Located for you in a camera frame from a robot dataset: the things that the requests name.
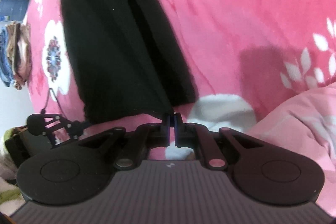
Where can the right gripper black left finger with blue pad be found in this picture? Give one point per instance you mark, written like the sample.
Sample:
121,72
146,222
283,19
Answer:
76,171

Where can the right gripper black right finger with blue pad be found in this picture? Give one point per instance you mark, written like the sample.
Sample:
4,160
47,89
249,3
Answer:
262,171

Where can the black garment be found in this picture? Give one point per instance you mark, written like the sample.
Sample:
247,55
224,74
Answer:
125,59

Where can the stack of folded clothes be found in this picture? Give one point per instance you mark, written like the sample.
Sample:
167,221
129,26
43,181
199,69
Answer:
16,62

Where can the pink floral pillow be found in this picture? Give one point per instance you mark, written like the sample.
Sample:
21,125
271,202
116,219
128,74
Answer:
305,124

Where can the blue water jug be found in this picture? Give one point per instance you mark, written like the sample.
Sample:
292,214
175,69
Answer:
13,10

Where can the pink floral blanket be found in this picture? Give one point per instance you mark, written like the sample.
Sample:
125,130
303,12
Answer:
246,58

